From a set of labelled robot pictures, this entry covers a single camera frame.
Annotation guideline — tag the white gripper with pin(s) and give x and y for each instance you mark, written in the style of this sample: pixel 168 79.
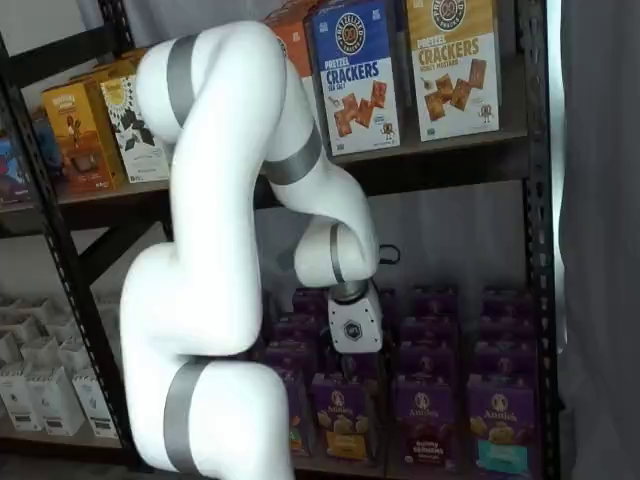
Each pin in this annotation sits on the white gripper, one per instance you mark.
pixel 355 327

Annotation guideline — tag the purple Annie's box brown patch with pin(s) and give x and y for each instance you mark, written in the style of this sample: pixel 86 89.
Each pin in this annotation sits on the purple Annie's box brown patch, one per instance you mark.
pixel 434 302
pixel 427 360
pixel 425 425
pixel 430 331

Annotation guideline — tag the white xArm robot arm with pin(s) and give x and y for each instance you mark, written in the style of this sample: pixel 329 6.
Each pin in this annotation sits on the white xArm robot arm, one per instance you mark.
pixel 200 300

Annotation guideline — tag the purple Annie's box yellow patch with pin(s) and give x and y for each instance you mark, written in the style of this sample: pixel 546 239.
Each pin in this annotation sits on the purple Annie's box yellow patch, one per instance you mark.
pixel 345 420
pixel 387 300

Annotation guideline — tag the purple Annie's box green patch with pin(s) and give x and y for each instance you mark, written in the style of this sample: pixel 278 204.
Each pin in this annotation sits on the purple Annie's box green patch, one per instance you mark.
pixel 310 302
pixel 297 330
pixel 299 415
pixel 292 357

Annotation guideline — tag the purple Annie's box teal patch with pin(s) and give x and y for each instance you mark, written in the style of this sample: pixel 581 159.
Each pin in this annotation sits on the purple Annie's box teal patch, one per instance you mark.
pixel 502 425
pixel 507 331
pixel 509 302
pixel 505 360

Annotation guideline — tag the blue pretzel crackers box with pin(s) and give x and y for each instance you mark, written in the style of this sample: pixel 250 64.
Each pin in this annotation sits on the blue pretzel crackers box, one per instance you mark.
pixel 355 75

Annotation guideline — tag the tan honey mustard crackers box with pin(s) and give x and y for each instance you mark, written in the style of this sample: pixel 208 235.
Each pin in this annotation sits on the tan honey mustard crackers box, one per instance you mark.
pixel 450 75

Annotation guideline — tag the white Sweet Thins cracker box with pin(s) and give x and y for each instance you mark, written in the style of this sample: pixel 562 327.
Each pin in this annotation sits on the white Sweet Thins cracker box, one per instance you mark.
pixel 130 150

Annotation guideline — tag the orange cheddar pretzel crackers box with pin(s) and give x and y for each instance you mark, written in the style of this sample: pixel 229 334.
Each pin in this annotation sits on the orange cheddar pretzel crackers box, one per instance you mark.
pixel 292 12
pixel 295 55

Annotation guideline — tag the orange baking mix box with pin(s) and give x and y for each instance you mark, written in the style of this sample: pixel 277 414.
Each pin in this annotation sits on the orange baking mix box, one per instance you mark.
pixel 80 140

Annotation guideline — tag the blue printed snack box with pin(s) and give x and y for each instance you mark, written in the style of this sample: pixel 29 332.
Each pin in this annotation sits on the blue printed snack box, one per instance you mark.
pixel 15 170
pixel 47 145

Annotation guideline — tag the yellow cardboard box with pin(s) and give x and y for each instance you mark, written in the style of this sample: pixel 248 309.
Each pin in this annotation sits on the yellow cardboard box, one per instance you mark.
pixel 120 65

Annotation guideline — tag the black metal shelving rack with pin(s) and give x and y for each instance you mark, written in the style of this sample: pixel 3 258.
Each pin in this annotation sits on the black metal shelving rack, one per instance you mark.
pixel 537 250

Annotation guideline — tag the white paper bag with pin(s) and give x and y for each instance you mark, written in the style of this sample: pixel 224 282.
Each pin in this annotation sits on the white paper bag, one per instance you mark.
pixel 75 352
pixel 22 327
pixel 92 405
pixel 17 400
pixel 25 307
pixel 42 352

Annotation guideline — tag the white cartons group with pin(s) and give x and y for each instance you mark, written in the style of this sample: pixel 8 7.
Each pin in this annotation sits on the white cartons group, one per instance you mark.
pixel 55 402

